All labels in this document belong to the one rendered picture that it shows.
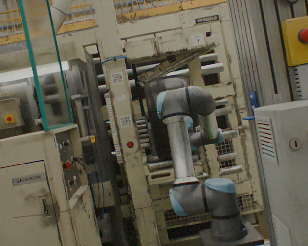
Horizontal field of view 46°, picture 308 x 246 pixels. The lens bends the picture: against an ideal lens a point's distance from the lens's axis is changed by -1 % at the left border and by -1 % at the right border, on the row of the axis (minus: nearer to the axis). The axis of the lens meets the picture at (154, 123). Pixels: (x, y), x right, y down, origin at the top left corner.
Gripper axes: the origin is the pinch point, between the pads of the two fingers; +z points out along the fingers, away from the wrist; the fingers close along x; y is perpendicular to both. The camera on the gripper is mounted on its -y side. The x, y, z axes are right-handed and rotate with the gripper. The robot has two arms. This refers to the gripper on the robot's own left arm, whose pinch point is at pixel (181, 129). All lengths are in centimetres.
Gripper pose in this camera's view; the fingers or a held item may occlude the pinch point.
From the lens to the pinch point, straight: 225.5
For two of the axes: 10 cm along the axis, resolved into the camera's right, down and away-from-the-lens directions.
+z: 0.1, 0.7, 10.0
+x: -9.8, 1.9, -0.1
